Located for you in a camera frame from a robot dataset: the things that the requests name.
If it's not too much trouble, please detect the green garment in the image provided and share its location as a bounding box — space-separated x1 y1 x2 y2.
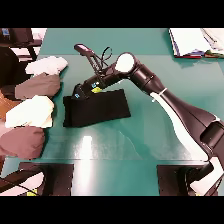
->
203 49 224 60

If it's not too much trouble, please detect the black garment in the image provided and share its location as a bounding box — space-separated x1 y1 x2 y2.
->
62 87 132 129

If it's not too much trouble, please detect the mauve garment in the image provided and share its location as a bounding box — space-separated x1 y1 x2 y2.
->
0 126 46 161

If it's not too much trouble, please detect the red garment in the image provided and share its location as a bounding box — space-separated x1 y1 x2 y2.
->
175 52 206 60

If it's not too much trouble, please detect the cream garment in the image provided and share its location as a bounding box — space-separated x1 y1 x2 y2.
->
4 95 55 130

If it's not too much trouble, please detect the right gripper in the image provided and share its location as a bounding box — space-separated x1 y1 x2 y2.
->
71 76 103 100

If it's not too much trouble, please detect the black cable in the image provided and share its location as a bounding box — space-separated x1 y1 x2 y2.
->
99 46 114 68

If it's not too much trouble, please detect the orange-brown garment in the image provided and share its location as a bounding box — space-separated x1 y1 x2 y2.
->
0 90 22 121

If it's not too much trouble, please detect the grey-brown garment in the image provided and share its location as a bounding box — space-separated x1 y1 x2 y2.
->
14 72 63 101

